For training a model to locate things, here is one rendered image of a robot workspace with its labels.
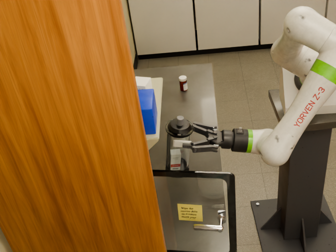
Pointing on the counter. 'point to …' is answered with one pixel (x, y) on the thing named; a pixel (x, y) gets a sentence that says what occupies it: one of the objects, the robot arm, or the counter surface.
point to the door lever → (211, 225)
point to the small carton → (143, 83)
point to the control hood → (156, 83)
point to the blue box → (148, 110)
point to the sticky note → (190, 212)
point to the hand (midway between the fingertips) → (179, 135)
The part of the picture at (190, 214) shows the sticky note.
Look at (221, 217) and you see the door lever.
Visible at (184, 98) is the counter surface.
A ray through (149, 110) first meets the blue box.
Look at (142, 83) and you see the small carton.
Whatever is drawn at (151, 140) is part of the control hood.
